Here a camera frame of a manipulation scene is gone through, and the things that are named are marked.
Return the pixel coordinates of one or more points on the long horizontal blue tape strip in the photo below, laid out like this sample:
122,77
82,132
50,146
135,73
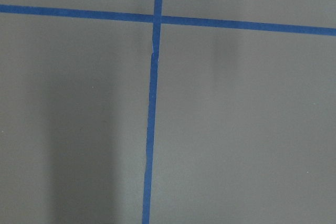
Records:
171,20

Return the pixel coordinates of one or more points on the long vertical blue tape strip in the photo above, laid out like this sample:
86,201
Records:
150,131

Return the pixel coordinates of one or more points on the brown paper table cover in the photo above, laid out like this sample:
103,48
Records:
244,125

